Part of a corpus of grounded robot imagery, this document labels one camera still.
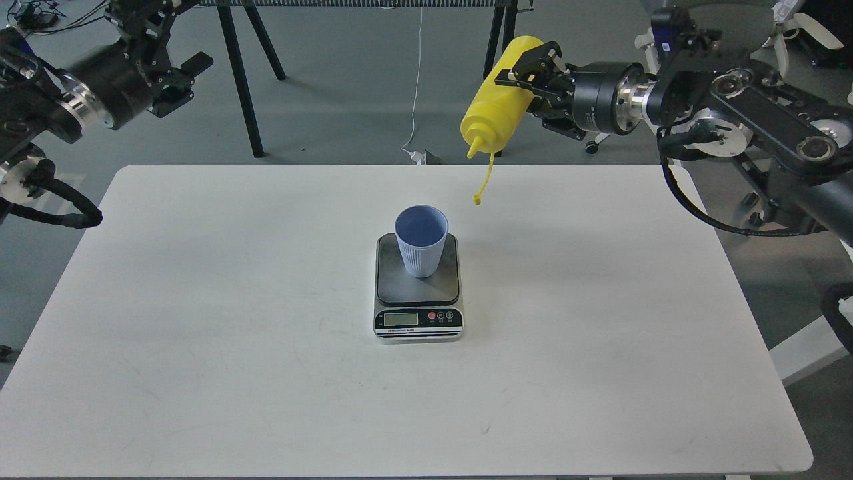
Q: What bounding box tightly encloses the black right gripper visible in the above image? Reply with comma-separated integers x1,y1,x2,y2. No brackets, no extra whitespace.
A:
494,40,646,141

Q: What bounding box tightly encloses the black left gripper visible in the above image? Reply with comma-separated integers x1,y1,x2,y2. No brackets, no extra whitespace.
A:
63,1,213,130

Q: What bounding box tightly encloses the yellow squeeze bottle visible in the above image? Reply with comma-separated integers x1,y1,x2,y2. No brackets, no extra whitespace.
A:
460,35,544,205

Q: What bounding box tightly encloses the blue ribbed plastic cup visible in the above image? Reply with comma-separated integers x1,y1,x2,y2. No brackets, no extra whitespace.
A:
394,205,450,277

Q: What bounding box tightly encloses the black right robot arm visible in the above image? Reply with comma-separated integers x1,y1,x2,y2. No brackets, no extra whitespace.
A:
492,4,851,244

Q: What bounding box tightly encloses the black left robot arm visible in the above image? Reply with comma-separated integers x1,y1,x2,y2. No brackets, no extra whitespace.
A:
1,1,213,229

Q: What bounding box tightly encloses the black digital kitchen scale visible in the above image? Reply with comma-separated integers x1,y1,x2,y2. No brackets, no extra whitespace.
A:
373,232,465,341

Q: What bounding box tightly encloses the black trestle table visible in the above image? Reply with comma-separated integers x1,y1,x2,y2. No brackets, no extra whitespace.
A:
191,1,520,164

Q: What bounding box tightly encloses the white power adapter on floor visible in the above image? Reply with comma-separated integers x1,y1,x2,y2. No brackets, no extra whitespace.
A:
409,150,442,166

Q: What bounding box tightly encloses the grey office chair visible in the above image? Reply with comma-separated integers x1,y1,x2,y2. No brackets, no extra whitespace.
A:
585,0,844,221

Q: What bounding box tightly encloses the white side table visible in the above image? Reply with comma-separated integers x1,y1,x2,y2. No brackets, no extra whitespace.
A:
770,316,849,387

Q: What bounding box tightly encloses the black cable bundle on floor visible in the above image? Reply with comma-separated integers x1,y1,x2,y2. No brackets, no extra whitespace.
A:
0,0,107,41

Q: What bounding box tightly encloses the white hanging cable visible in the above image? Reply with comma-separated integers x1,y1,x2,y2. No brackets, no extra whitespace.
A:
401,5,425,155

